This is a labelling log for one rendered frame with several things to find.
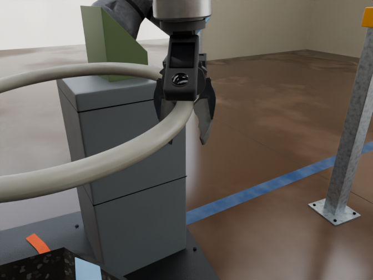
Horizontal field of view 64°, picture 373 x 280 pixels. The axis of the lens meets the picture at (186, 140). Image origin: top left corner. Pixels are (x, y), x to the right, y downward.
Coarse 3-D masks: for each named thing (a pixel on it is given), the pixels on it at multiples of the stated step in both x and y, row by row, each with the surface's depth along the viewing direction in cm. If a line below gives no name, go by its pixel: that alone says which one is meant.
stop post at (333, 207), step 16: (368, 16) 129; (368, 32) 132; (368, 48) 134; (368, 64) 135; (368, 80) 136; (352, 96) 145; (368, 96) 139; (352, 112) 146; (368, 112) 144; (352, 128) 148; (352, 144) 149; (336, 160) 160; (352, 160) 154; (336, 176) 162; (352, 176) 160; (336, 192) 164; (320, 208) 174; (336, 208) 166; (336, 224) 162
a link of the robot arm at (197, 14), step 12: (156, 0) 43; (168, 0) 41; (180, 0) 41; (192, 0) 41; (204, 0) 42; (156, 12) 44; (168, 12) 42; (180, 12) 42; (192, 12) 42; (204, 12) 43
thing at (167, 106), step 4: (164, 100) 50; (164, 104) 50; (168, 104) 50; (172, 104) 50; (164, 108) 51; (168, 108) 51; (172, 108) 51; (164, 112) 51; (168, 112) 51; (160, 116) 52; (164, 116) 51; (160, 120) 52; (172, 140) 54
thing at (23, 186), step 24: (24, 72) 69; (48, 72) 70; (72, 72) 72; (96, 72) 72; (120, 72) 71; (144, 72) 67; (168, 120) 43; (144, 144) 38; (48, 168) 34; (72, 168) 34; (96, 168) 35; (120, 168) 37; (0, 192) 32; (24, 192) 32; (48, 192) 33
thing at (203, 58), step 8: (160, 24) 46; (168, 24) 44; (176, 24) 44; (184, 24) 43; (192, 24) 44; (200, 24) 45; (176, 32) 46; (184, 32) 46; (192, 32) 48; (200, 56) 51; (200, 64) 47; (160, 72) 48; (200, 72) 47; (200, 80) 48; (200, 88) 48
